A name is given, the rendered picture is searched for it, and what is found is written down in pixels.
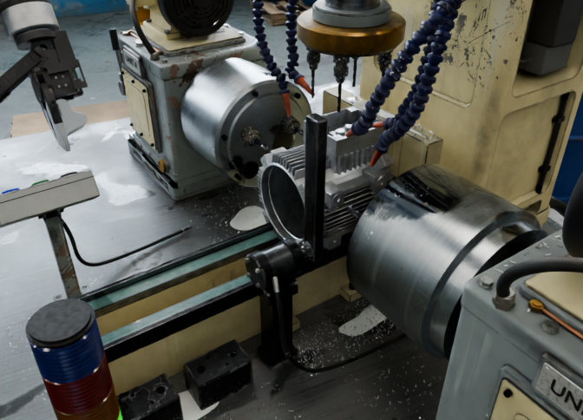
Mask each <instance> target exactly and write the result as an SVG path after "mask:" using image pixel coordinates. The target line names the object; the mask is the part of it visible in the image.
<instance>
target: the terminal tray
mask: <svg viewBox="0 0 583 420"><path fill-rule="evenodd" d="M351 108H354V109H355V110H350V109H351ZM361 113H362V110H360V109H359V108H356V107H354V106H352V107H349V108H344V109H341V112H340V113H338V112H337V111H335V112H331V113H329V114H326V115H322V116H323V117H324V118H326V119H327V120H328V127H329V134H328V135H327V151H326V155H328V160H329V159H331V169H332V170H333V172H334V174H339V175H341V172H344V173H346V171H347V170H349V171H351V170H352V168H353V167H354V168H355V169H357V166H359V167H362V166H363V164H364V165H365V166H367V165H368V162H369V163H370V162H371V160H372V157H373V155H374V153H375V151H376V148H375V145H376V143H377V142H378V137H379V135H381V134H382V133H383V132H384V131H386V130H385V129H384V128H370V130H369V132H368V133H367V134H366V135H360V136H355V135H353V136H350V137H346V136H345V134H346V133H347V132H348V131H349V130H350V127H351V125H352V123H353V122H355V121H358V120H359V118H360V117H361ZM336 135H339V136H340V137H339V138H337V137H335V136H336ZM303 140H304V144H305V121H304V138H303Z"/></svg>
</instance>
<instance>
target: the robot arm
mask: <svg viewBox="0 0 583 420"><path fill-rule="evenodd" d="M0 18H1V21H2V24H3V27H4V30H5V33H6V35H7V37H8V39H9V40H10V41H11V42H13V43H16V46H17V48H18V49H20V50H30V52H28V53H27V54H26V55H25V56H24V57H22V58H21V59H20V60H19V61H18V62H16V63H15V64H14V65H13V66H12V67H10V68H9V69H8V70H7V71H6V72H4V73H3V74H2V75H1V76H0V103H1V102H3V101H4V100H6V99H7V98H8V96H10V94H11V93H10V92H11V91H12V90H14V89H15V88H16V87H17V86H18V85H20V84H21V83H22V82H23V81H24V80H25V79H27V78H28V77H29V78H30V79H31V84H32V88H33V90H34V93H35V96H36V99H37V100H38V102H39V103H40V104H41V107H42V110H43V113H44V116H45V118H46V120H47V123H48V124H49V127H50V130H51V131H52V133H53V136H54V137H55V138H56V141H57V143H58V145H59V146H61V147H62V148H63V149H64V150H65V151H66V152H68V151H70V150H71V149H70V145H69V139H68V136H69V135H72V134H73V133H74V132H76V131H78V130H79V129H81V128H83V127H84V125H85V124H86V123H87V116H86V115H85V114H84V113H80V112H75V111H73V110H72V109H71V108H70V106H69V103H68V102H67V101H70V100H74V98H75V97H77V96H82V95H83V90H82V88H86V87H87V86H88V84H87V82H86V79H85V77H84V74H83V72H82V68H81V65H80V63H79V60H78V59H75V54H74V52H73V50H72V47H71V44H70V41H69V38H68V35H67V32H66V30H63V31H59V29H60V27H59V24H58V22H57V20H56V15H55V12H54V11H53V8H52V5H51V3H50V0H0ZM43 49H46V50H43ZM75 68H79V70H80V72H81V74H82V79H83V82H82V80H81V79H78V77H77V76H78V74H77V73H76V70H75Z"/></svg>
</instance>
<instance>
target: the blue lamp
mask: <svg viewBox="0 0 583 420"><path fill-rule="evenodd" d="M29 345H30V347H31V350H32V352H33V354H34V357H35V360H36V364H37V366H38V369H39V371H40V373H41V375H42V376H43V377H44V378H45V379H47V380H49V381H50V382H53V383H59V384H64V383H70V382H74V381H76V380H79V379H81V378H83V377H86V376H87V375H88V374H90V373H91V372H92V371H94V370H95V369H96V368H97V367H98V365H99V364H100V363H101V361H102V359H103V356H104V347H103V343H102V338H101V334H100V331H99V327H98V324H97V321H96V318H95V322H94V324H93V325H92V327H91V329H90V330H89V331H88V332H87V333H86V334H85V335H84V336H83V338H81V339H80V340H78V341H76V342H75V343H73V344H72V345H68V346H64V347H61V348H55V349H51V348H42V347H39V346H36V345H33V344H32V343H31V342H29Z"/></svg>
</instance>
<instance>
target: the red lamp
mask: <svg viewBox="0 0 583 420"><path fill-rule="evenodd" d="M41 376H42V375H41ZM42 379H43V382H44V385H45V388H46V390H47V392H48V395H49V399H50V402H51V403H52V405H53V407H54V408H55V409H56V410H58V411H60V412H62V413H66V414H78V413H83V412H85V411H88V410H91V409H93V408H94V407H96V406H97V405H99V404H100V403H101V402H102V401H103V400H104V399H105V398H106V397H107V396H108V393H109V392H110V391H111V388H112V377H111V373H110V369H109V367H108V360H107V357H106V354H105V351H104V356H103V359H102V361H101V363H100V364H99V365H98V367H97V368H96V369H95V370H94V371H92V372H91V373H90V374H88V375H87V376H86V377H83V378H81V379H79V380H76V381H74V382H70V383H64V384H59V383H53V382H50V381H49V380H47V379H45V378H44V377H43V376H42Z"/></svg>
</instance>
